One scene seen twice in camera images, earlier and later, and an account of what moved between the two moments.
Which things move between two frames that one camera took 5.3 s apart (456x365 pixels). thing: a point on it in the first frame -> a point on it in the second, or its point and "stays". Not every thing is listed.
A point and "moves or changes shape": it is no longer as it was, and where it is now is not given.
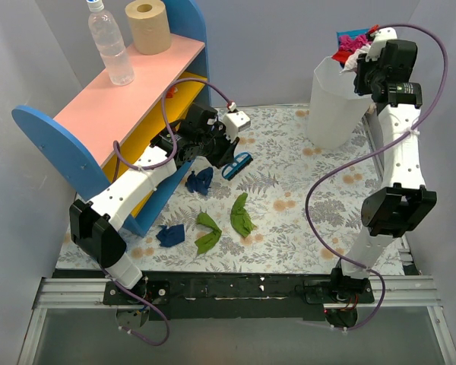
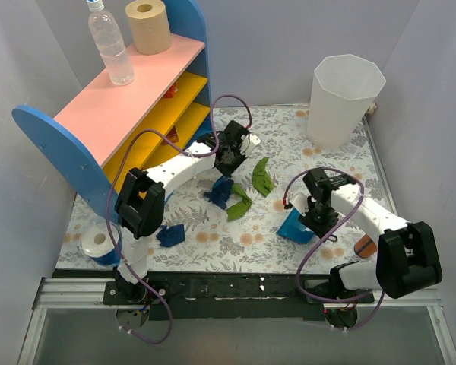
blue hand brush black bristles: x=240 y=161 moves or changes shape
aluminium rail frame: x=390 y=292 stays
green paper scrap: x=239 y=217 -> x=261 y=182
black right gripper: x=363 y=74 -> x=321 y=223
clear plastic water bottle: x=108 y=36 stays
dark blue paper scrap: x=171 y=236 stays
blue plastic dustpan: x=356 y=32 -> x=290 y=229
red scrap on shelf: x=169 y=93 stays
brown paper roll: x=151 y=26 stays
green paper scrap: x=209 y=241 -> x=242 y=208
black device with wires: x=234 y=296 stays
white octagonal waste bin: x=336 y=108 stays
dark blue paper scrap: x=200 y=182 -> x=221 y=192
